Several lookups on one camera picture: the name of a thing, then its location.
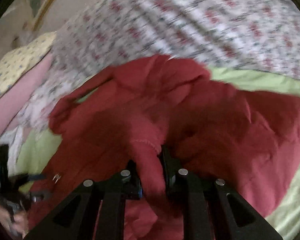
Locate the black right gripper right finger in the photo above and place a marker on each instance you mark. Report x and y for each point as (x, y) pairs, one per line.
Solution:
(211, 208)

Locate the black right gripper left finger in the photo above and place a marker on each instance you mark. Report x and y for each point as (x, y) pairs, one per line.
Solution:
(94, 210)

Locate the red quilted puffer jacket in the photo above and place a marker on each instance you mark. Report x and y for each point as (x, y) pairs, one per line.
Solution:
(165, 119)

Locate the person's left hand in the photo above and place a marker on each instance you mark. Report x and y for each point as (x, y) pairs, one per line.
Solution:
(16, 226)

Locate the light green bed sheet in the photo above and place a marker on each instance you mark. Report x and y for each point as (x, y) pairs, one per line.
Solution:
(277, 154)

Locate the pink pillow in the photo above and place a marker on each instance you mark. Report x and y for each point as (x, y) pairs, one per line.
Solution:
(12, 101)

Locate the yellow floral pillow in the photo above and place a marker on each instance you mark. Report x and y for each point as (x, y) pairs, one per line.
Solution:
(19, 61)

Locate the small floral pattern quilt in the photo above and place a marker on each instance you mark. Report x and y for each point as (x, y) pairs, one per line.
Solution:
(260, 35)

